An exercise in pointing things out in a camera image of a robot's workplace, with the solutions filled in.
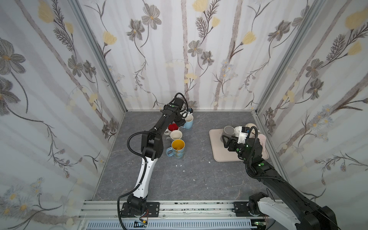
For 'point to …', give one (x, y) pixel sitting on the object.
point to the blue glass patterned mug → (177, 149)
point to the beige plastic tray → (220, 154)
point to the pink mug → (262, 138)
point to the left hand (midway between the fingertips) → (179, 117)
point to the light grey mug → (176, 134)
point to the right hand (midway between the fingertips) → (225, 133)
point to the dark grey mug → (228, 131)
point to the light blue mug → (189, 123)
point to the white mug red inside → (171, 127)
